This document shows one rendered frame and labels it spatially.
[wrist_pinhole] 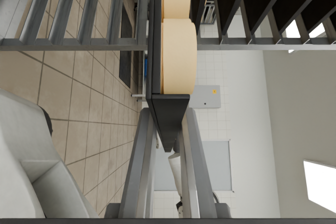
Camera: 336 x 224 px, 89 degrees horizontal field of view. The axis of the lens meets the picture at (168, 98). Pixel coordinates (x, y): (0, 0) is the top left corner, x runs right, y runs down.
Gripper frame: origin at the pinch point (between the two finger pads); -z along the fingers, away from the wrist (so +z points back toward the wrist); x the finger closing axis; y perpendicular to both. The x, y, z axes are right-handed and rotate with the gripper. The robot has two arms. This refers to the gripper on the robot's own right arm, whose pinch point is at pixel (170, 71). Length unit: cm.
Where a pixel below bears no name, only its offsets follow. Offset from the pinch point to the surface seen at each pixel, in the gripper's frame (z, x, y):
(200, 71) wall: 100, 76, -346
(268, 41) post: -7.9, 32.1, -8.5
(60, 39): -8.0, -35.9, -8.4
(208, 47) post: -6.0, 12.5, -8.3
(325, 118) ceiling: 117, 230, -165
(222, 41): -7.8, 16.8, -8.0
